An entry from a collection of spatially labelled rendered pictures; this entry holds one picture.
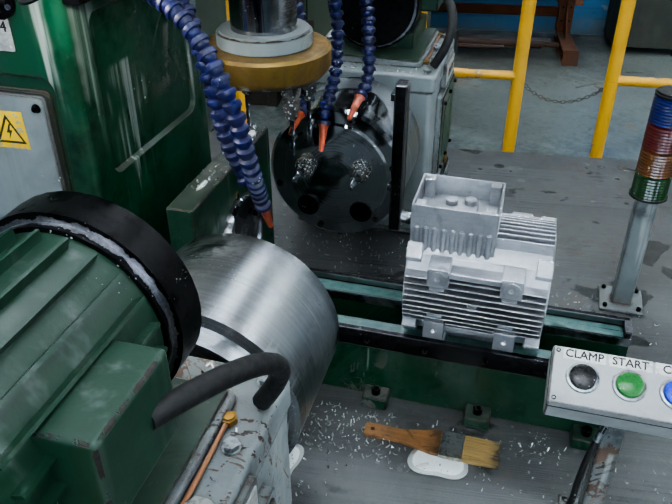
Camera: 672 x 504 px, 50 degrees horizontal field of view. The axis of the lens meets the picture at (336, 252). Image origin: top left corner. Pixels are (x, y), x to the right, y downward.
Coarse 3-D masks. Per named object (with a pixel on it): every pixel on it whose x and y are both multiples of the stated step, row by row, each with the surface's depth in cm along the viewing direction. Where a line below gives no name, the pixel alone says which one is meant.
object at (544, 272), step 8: (408, 248) 101; (416, 248) 101; (408, 256) 100; (416, 256) 100; (544, 264) 97; (552, 264) 96; (536, 272) 97; (544, 272) 96; (552, 272) 96; (544, 280) 97; (408, 320) 107; (416, 320) 107; (416, 328) 109; (528, 344) 103; (536, 344) 103
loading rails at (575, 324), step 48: (336, 288) 121; (384, 288) 121; (384, 336) 110; (576, 336) 113; (624, 336) 110; (336, 384) 118; (384, 384) 115; (432, 384) 112; (480, 384) 110; (528, 384) 107; (576, 432) 107
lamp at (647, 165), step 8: (640, 152) 122; (648, 152) 119; (640, 160) 122; (648, 160) 120; (656, 160) 119; (664, 160) 119; (640, 168) 122; (648, 168) 120; (656, 168) 120; (664, 168) 119; (648, 176) 121; (656, 176) 120; (664, 176) 120
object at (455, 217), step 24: (432, 192) 106; (456, 192) 107; (480, 192) 106; (504, 192) 102; (432, 216) 99; (456, 216) 98; (480, 216) 97; (432, 240) 101; (456, 240) 100; (480, 240) 99
